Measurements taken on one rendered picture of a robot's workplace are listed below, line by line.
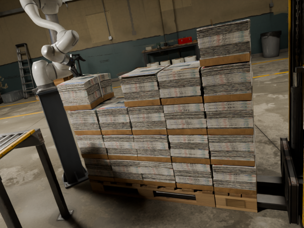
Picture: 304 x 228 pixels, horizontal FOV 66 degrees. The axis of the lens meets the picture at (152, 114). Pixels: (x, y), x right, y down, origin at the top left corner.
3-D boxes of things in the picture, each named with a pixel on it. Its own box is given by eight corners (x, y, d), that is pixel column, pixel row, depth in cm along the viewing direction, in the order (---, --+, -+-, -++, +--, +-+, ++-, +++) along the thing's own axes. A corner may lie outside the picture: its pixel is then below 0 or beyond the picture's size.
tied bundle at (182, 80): (176, 91, 198) (172, 63, 191) (212, 88, 186) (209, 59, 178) (161, 106, 165) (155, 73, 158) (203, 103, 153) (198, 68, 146)
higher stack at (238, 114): (221, 178, 211) (206, 26, 172) (258, 180, 199) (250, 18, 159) (215, 207, 178) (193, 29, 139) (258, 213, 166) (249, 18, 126)
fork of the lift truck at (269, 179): (162, 172, 231) (162, 168, 230) (284, 181, 188) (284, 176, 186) (159, 178, 223) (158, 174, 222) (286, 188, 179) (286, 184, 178)
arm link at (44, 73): (35, 85, 227) (27, 62, 220) (54, 80, 236) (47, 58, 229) (38, 86, 214) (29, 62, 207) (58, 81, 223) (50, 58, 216)
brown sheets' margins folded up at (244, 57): (220, 163, 207) (208, 51, 177) (257, 165, 194) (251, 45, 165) (213, 192, 174) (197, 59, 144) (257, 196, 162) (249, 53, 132)
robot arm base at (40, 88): (32, 92, 229) (30, 86, 227) (55, 86, 238) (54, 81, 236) (33, 94, 213) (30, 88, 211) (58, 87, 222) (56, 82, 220)
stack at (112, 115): (112, 169, 260) (93, 97, 234) (222, 178, 211) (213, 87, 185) (92, 192, 226) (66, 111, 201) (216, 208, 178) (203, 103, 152)
